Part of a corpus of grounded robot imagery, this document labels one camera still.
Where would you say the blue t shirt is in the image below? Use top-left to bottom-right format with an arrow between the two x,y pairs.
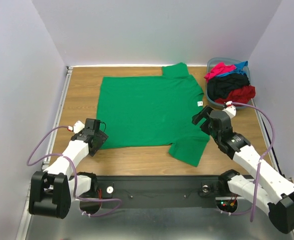
217,61 -> 248,77

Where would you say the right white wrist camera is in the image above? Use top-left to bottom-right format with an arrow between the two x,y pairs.
222,101 -> 236,119

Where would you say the black t shirt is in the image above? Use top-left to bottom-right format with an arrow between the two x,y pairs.
207,73 -> 250,101

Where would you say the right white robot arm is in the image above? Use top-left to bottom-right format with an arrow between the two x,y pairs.
192,102 -> 294,234

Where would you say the green t shirt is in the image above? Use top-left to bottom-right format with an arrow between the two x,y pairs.
96,62 -> 209,167

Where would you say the pink t shirt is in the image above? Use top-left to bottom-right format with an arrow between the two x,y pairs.
204,62 -> 236,82

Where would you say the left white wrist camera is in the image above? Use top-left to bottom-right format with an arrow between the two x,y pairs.
67,120 -> 85,134

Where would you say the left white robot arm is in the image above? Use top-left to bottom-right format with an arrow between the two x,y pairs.
29,118 -> 108,219

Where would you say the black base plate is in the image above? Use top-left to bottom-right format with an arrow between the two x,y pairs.
97,175 -> 232,209

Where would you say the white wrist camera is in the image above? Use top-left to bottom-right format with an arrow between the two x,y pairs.
67,120 -> 85,134
222,101 -> 236,119

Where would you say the red t shirt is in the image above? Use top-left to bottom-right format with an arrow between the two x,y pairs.
215,85 -> 256,104

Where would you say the grey plastic laundry basket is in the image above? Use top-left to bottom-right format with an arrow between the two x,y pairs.
204,57 -> 255,109

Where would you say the aluminium frame rail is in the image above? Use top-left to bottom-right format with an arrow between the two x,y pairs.
26,177 -> 294,201

